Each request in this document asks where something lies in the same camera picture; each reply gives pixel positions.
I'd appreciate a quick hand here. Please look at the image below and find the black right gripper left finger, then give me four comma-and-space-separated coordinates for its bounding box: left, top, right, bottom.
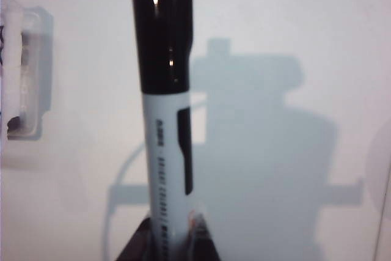
114, 215, 153, 261

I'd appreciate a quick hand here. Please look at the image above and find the clear plastic packaging box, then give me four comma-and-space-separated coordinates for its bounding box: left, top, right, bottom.
0, 0, 54, 142

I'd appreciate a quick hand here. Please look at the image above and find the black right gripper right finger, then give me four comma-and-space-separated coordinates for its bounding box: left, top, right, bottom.
184, 205, 222, 261

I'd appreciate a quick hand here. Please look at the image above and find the white marker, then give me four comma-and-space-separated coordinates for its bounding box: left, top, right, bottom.
130, 0, 196, 261

